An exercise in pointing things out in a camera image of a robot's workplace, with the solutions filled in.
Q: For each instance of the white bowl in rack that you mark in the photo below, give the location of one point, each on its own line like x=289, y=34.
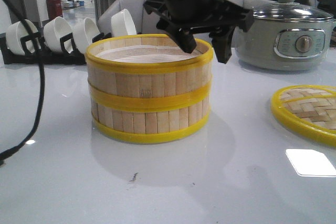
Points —
x=13, y=35
x=122, y=24

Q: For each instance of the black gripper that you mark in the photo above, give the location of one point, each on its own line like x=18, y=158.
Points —
x=218, y=18

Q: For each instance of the glass pot lid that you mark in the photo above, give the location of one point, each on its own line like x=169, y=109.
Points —
x=291, y=11

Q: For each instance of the grey armchair right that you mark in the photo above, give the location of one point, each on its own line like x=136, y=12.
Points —
x=249, y=4

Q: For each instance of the white bowl leftmost in rack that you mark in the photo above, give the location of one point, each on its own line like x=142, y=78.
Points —
x=13, y=35

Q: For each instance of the woven bamboo steamer lid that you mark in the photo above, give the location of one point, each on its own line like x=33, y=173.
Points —
x=308, y=110

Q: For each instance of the bamboo steamer tray with cloth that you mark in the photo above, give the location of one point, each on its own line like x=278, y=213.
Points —
x=149, y=67

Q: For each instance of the black bowl rack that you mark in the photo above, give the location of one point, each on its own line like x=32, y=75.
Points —
x=69, y=55

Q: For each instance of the grey-green electric cooking pot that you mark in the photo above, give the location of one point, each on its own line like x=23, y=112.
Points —
x=284, y=46

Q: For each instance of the white bowl rightmost in rack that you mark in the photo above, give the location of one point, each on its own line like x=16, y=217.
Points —
x=122, y=24

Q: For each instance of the bamboo steamer tray yellow rims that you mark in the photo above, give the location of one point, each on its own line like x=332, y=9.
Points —
x=150, y=127

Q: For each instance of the red box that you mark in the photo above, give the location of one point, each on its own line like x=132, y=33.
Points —
x=54, y=9

